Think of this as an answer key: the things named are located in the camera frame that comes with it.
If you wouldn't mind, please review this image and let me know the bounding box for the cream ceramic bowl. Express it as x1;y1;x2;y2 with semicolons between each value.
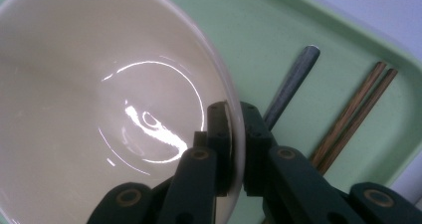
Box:
0;0;247;224

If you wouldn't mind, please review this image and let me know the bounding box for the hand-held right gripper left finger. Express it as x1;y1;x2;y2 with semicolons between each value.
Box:
193;101;232;197

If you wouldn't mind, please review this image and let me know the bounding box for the green plastic tray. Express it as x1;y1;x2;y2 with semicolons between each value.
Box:
145;0;422;224

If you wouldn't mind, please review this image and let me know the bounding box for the brown wooden chopstick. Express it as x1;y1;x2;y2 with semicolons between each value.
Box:
309;61;388;167
316;68;399;176

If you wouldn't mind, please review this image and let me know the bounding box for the grey metal spoon handle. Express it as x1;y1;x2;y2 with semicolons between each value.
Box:
263;45;321;131

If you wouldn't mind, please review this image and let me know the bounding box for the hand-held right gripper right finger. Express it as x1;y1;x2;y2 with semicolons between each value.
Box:
240;101;279;197

